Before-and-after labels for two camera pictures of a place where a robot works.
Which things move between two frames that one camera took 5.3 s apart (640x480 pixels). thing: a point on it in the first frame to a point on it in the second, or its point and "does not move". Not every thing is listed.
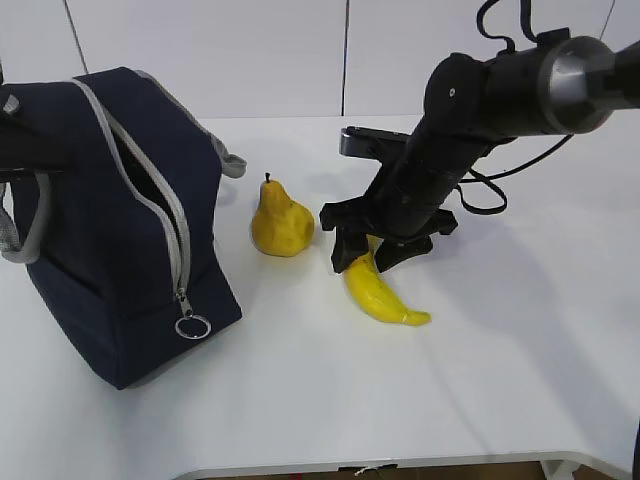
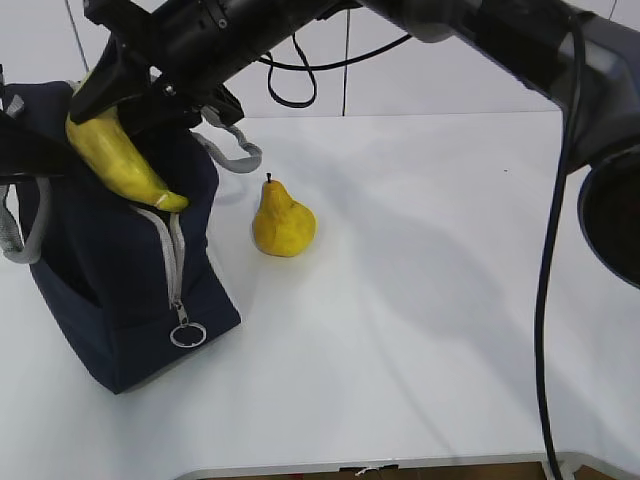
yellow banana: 371,292 to 99,143
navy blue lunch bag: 124,249 does not move
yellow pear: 281,226 does not move
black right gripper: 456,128 to 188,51
